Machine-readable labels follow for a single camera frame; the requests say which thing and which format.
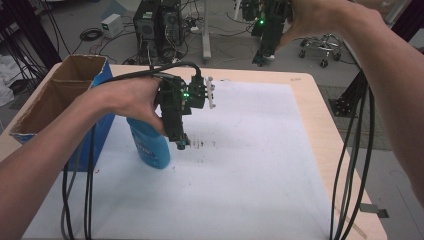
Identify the coiled black cable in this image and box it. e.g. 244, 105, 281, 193
79, 27, 104, 43

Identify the white table mat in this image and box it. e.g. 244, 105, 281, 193
21, 79, 332, 240

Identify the white stand pole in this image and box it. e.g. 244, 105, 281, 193
199, 0, 214, 64

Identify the grey tape strip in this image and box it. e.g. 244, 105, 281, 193
359, 202, 390, 220

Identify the black computer tower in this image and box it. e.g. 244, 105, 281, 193
132, 0, 162, 65
157, 0, 185, 51

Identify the person's left hand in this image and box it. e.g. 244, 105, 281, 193
89, 76, 168, 137

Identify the small white device box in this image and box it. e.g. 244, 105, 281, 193
100, 13, 125, 39

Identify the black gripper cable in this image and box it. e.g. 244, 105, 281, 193
329, 69, 377, 240
60, 61, 204, 240

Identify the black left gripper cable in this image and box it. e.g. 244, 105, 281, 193
60, 61, 204, 240

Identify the chrome wheeled chair base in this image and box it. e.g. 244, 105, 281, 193
297, 33, 344, 69

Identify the blue plastic bottle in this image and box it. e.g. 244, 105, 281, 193
125, 116, 172, 170

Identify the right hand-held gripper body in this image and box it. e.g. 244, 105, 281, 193
240, 0, 294, 38

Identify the black metal stand base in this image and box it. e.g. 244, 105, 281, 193
327, 71, 364, 118

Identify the person's right hand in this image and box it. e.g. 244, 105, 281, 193
275, 0, 384, 52

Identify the black metal frame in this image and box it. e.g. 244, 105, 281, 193
0, 0, 64, 81

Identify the blue cardboard box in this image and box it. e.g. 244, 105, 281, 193
9, 54, 116, 173

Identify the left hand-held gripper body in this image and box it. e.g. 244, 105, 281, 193
154, 74, 216, 142

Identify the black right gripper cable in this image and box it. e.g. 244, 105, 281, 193
329, 69, 377, 240

